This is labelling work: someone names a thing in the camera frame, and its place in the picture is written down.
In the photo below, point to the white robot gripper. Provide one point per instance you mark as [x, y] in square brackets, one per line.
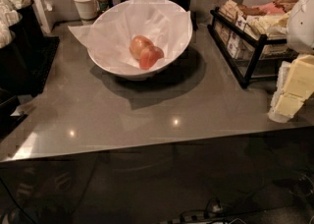
[301, 22]

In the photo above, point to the yellowish red apple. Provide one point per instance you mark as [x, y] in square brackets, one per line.
[138, 43]

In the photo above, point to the white bowl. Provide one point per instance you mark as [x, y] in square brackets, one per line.
[137, 70]

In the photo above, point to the black wooden condiment rack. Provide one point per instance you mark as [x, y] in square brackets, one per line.
[245, 55]

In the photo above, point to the white paper liner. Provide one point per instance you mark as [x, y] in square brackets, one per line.
[111, 34]

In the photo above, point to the white paper cup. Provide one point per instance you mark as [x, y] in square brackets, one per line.
[87, 9]

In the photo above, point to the black tray on left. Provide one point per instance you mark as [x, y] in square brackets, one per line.
[44, 55]

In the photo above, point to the black container with white packets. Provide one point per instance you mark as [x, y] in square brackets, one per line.
[17, 58]

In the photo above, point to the power strip with cables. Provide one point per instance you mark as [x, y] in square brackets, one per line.
[214, 212]

